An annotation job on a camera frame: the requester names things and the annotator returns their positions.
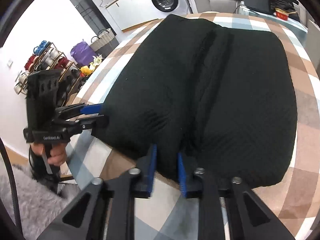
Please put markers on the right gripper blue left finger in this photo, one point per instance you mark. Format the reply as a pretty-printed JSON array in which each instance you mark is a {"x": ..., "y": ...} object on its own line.
[{"x": 147, "y": 166}]

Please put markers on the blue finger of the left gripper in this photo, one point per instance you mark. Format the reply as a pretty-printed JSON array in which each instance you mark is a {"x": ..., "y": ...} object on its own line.
[
  {"x": 91, "y": 108},
  {"x": 82, "y": 124}
]

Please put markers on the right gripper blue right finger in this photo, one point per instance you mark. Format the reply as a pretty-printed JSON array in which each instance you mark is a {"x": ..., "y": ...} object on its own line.
[{"x": 190, "y": 185}]

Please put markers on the black textured sweater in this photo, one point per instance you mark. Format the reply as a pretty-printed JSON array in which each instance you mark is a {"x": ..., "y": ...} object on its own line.
[{"x": 223, "y": 96}]

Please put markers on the person's left hand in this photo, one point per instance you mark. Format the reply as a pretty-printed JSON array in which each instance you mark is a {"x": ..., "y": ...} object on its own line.
[{"x": 58, "y": 154}]

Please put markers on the checkered table cloth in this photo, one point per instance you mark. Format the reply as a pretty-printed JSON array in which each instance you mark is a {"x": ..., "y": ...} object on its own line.
[{"x": 293, "y": 196}]

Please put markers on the purple bag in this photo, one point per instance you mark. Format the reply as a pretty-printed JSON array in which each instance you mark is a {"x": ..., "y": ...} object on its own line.
[{"x": 83, "y": 53}]

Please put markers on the woven laundry basket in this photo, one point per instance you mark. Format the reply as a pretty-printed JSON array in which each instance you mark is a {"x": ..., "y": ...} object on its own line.
[{"x": 104, "y": 43}]

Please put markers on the wooden shoe rack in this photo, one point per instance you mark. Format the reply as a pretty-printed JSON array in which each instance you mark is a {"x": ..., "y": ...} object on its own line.
[{"x": 46, "y": 57}]

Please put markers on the white kitchen counter cabinet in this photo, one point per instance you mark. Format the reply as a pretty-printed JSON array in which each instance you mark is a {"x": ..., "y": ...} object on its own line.
[{"x": 128, "y": 13}]

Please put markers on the grey sofa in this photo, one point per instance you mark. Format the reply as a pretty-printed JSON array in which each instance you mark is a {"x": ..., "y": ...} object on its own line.
[{"x": 228, "y": 6}]

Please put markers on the teal checkered side table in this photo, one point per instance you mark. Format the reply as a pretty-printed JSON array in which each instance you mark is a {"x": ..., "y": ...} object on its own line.
[{"x": 296, "y": 27}]

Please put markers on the red bowl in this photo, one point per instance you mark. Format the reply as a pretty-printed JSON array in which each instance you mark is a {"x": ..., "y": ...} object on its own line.
[{"x": 282, "y": 14}]

